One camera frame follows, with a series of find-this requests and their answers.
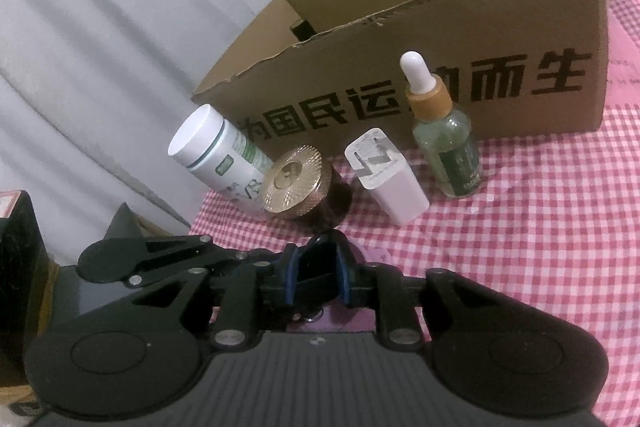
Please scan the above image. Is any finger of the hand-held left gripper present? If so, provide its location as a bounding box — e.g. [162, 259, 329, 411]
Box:
[78, 233, 236, 286]

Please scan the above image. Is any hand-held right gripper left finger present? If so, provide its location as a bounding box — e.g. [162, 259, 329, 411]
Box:
[131, 244, 304, 351]

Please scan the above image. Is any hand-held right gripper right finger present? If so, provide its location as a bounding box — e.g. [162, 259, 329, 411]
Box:
[320, 229, 501, 349]

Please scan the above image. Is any dark jar with gold lid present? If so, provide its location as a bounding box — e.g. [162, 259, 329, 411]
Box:
[261, 146, 353, 228]

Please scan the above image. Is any white small container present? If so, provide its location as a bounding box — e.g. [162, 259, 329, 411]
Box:
[344, 127, 431, 227]

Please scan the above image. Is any white pill bottle green label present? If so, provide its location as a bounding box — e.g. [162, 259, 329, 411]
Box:
[167, 104, 275, 208]

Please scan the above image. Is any small clear plastic bottle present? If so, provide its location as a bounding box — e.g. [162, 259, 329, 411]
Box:
[399, 51, 483, 198]

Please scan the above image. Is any brown cardboard box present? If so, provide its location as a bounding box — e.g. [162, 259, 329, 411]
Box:
[191, 0, 607, 158]

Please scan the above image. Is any pink checkered tablecloth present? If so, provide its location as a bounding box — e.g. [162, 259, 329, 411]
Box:
[187, 0, 640, 427]

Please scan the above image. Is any white curtain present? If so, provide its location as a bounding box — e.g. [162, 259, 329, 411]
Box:
[0, 0, 351, 230]

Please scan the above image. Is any dark bottle with gold cap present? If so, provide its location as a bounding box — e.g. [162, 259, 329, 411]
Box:
[291, 19, 315, 44]

